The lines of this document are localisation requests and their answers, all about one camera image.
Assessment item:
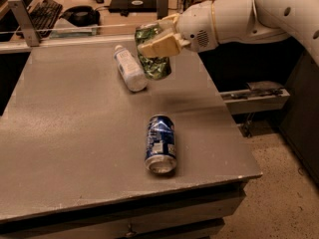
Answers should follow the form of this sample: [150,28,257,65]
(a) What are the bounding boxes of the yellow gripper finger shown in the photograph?
[158,13,180,33]
[138,33,190,58]

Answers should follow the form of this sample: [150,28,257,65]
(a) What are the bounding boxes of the grey metal shelf tray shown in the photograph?
[220,81,290,115]

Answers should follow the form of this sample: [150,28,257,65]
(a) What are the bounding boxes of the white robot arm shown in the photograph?
[138,0,319,64]

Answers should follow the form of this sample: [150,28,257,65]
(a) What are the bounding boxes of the middle metal bracket post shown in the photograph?
[157,0,168,19]

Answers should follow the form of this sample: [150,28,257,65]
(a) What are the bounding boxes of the white plastic bottle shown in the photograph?
[114,45,148,93]

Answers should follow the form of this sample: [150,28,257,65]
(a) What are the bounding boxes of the blue soda can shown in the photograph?
[145,115,176,174]

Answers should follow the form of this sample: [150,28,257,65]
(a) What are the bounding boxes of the black keyboard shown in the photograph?
[30,0,63,38]

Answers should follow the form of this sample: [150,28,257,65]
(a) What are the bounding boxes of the crushed green can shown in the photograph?
[135,23,171,80]

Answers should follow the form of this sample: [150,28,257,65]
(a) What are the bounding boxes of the metal bracket post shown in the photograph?
[8,0,41,47]
[157,0,168,19]

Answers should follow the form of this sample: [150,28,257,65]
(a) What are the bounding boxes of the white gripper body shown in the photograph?
[176,1,218,53]

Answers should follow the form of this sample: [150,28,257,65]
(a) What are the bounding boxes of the left metal bracket post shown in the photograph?
[8,0,41,47]

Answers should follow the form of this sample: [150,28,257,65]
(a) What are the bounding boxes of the black headphones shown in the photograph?
[61,6,100,27]

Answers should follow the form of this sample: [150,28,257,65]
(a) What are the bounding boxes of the black laptop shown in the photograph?
[109,0,157,13]

